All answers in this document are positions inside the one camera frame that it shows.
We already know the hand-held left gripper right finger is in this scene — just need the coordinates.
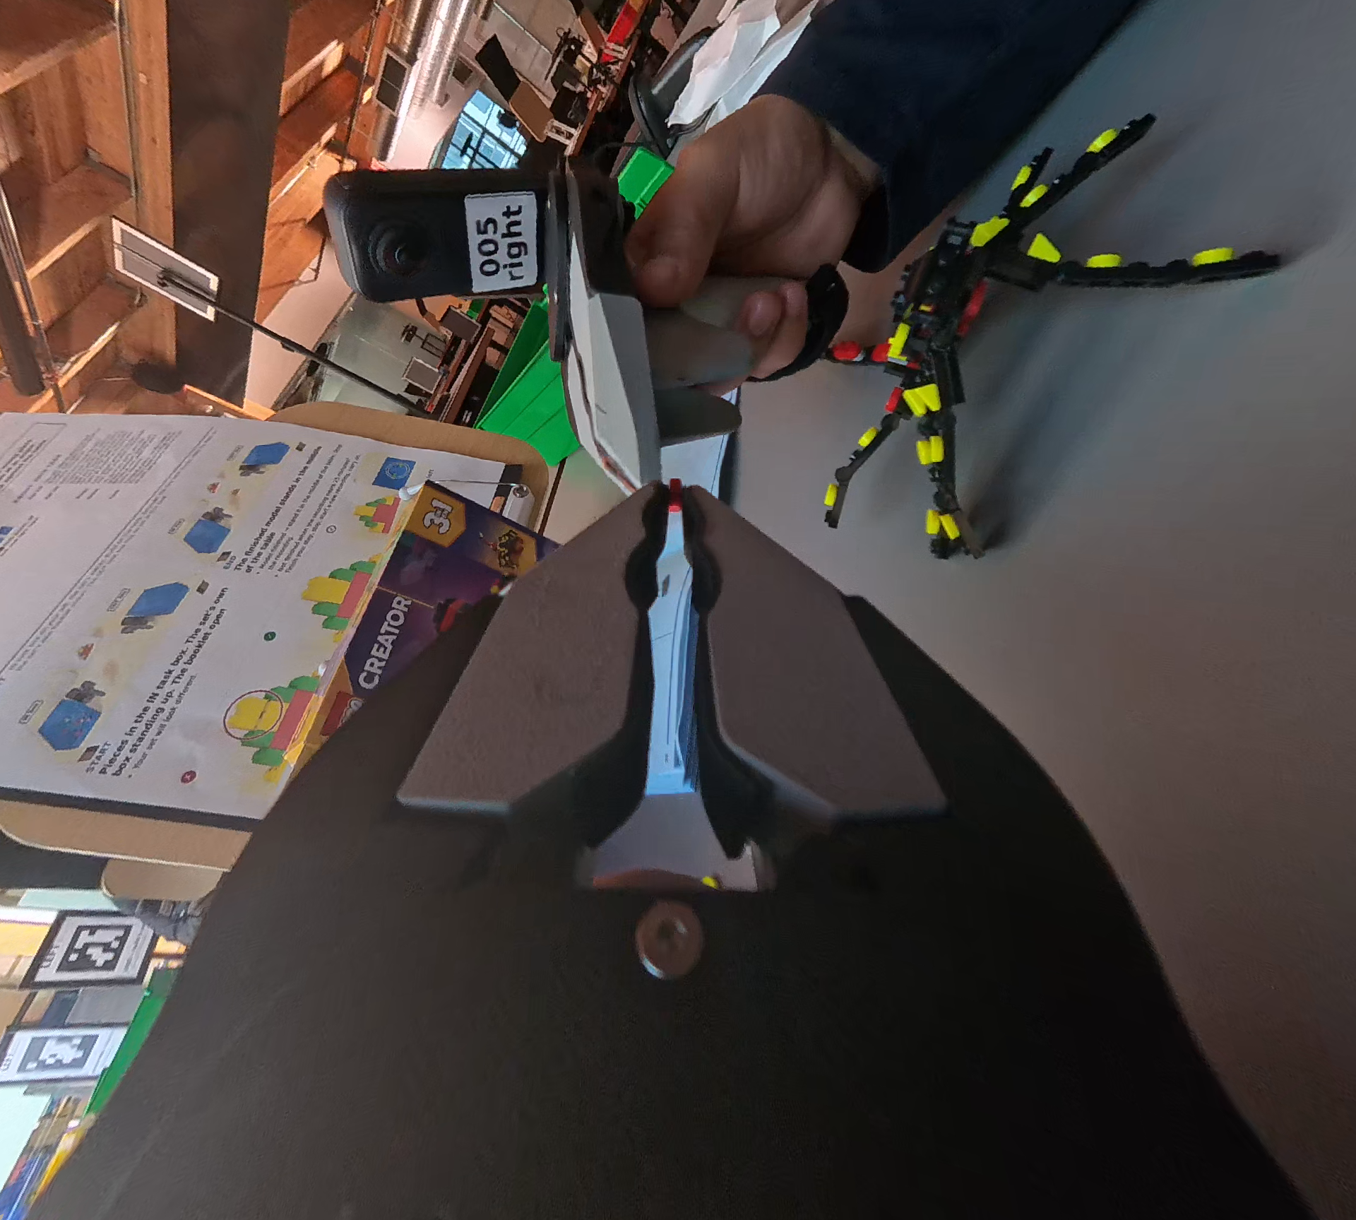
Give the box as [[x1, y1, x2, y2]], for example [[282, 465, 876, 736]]
[[681, 485, 952, 862]]

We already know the printed tag sign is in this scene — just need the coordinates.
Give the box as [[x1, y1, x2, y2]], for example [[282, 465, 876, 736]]
[[0, 1026, 131, 1086], [18, 911, 161, 990]]

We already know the purple lego set box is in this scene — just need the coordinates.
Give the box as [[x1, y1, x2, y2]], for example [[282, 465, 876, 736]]
[[318, 482, 559, 769]]

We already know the green plastic bin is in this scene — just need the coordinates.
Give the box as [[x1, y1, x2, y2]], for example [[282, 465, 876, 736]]
[[474, 149, 681, 472]]

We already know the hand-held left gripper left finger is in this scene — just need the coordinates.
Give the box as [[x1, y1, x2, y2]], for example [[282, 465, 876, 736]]
[[394, 482, 664, 849]]

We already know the printed task sheet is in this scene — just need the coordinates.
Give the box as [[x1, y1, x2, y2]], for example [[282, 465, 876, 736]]
[[0, 411, 511, 825]]

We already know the person's right forearm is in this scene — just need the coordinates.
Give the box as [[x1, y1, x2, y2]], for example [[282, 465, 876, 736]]
[[760, 0, 1267, 273]]

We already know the white sign plate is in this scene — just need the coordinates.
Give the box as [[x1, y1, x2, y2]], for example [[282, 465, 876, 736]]
[[109, 217, 224, 324]]

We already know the person's right hand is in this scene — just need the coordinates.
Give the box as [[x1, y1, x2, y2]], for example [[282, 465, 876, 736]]
[[623, 95, 883, 396]]

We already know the black yellow lego spider model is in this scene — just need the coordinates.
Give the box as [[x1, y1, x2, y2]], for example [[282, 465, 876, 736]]
[[821, 114, 1284, 563]]

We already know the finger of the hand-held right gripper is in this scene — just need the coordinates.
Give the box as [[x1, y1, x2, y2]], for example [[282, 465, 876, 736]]
[[657, 386, 746, 451], [559, 291, 665, 491]]

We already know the clear plastic bag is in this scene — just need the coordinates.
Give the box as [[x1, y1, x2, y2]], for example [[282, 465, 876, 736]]
[[665, 0, 825, 133]]

